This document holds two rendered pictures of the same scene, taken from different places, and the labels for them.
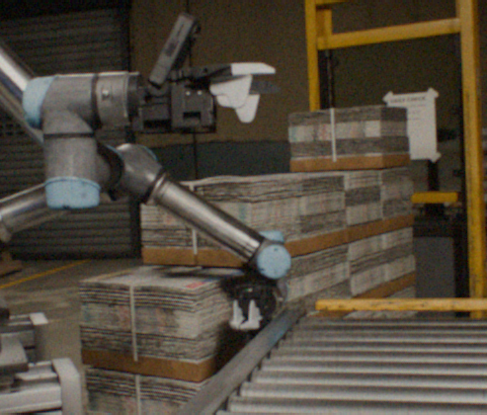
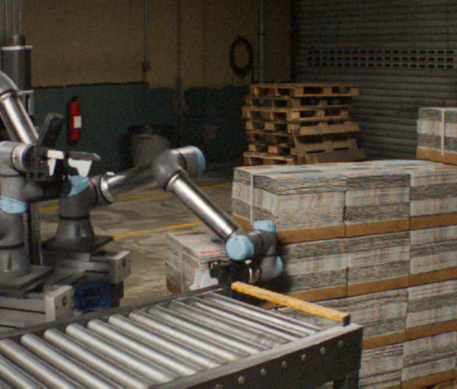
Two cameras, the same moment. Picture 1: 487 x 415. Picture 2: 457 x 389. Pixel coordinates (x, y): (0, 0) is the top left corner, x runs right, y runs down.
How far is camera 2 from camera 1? 136 cm
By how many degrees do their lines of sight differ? 34
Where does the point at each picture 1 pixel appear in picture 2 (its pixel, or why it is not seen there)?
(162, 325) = (191, 275)
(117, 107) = (19, 164)
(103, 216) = not seen: hidden behind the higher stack
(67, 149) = (4, 182)
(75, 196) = (7, 207)
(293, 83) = not seen: outside the picture
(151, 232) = (235, 203)
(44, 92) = not seen: outside the picture
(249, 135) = not seen: outside the picture
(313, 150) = (431, 143)
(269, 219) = (300, 208)
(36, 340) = (109, 269)
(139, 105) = (30, 163)
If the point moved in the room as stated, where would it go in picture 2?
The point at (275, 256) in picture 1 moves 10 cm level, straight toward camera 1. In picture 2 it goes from (234, 244) to (215, 250)
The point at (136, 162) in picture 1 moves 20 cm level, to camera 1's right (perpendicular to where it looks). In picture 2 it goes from (161, 165) to (211, 169)
